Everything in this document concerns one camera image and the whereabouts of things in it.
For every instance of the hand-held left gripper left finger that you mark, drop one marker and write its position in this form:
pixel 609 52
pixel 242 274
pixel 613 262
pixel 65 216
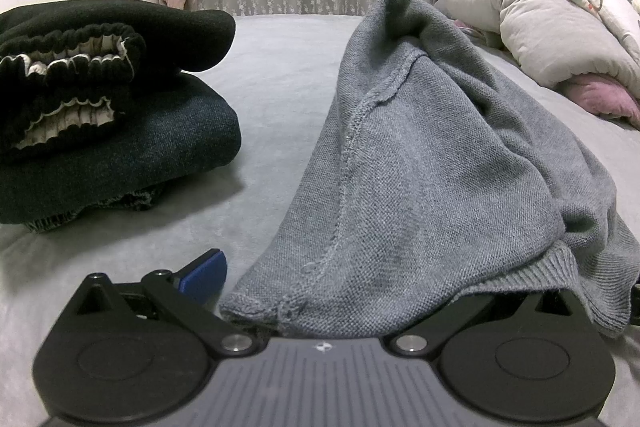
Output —
pixel 202 278

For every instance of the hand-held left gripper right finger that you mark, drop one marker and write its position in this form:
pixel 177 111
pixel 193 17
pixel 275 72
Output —
pixel 450 321

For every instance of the grey knit sweater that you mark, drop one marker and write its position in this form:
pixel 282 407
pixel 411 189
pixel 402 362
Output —
pixel 425 157

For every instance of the dark blue folded knit garment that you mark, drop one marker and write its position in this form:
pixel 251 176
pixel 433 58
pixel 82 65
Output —
pixel 160 147

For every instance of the black folded frilled garment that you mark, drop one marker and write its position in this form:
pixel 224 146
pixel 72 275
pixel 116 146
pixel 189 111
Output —
pixel 150 22

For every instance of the pink blanket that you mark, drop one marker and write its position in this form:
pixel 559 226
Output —
pixel 605 99

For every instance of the floral pink cloth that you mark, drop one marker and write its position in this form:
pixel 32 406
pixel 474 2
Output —
pixel 467 27

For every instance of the light grey pillow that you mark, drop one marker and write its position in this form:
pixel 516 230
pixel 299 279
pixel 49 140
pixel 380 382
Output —
pixel 525 17

